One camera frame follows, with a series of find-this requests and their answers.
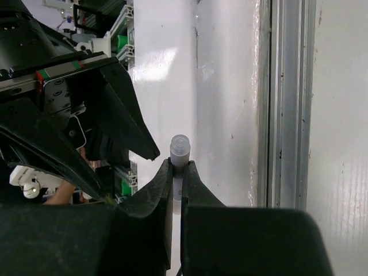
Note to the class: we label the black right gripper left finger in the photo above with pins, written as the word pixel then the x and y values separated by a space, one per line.
pixel 144 229

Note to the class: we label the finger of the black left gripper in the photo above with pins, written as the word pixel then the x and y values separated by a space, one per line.
pixel 112 108

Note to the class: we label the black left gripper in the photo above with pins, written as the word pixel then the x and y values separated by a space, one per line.
pixel 41 89

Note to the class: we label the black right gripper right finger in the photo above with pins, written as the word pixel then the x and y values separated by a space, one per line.
pixel 205 238

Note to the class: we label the grey clear capped pen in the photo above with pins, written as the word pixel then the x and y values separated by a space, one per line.
pixel 179 156

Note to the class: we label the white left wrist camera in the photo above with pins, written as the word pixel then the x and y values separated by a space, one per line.
pixel 27 179

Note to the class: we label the aluminium table frame rail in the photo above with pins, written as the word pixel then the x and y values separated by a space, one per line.
pixel 286 37

